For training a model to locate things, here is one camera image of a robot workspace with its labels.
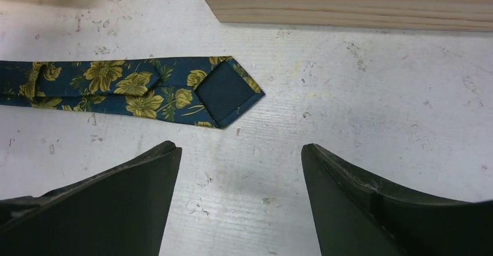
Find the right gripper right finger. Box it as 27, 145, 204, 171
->
301, 144, 492, 255

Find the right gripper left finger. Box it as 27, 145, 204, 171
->
1, 141, 182, 255

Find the blue yellow floral tie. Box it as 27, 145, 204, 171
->
1, 56, 264, 129

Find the wooden compartment box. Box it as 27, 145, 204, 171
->
205, 0, 492, 31

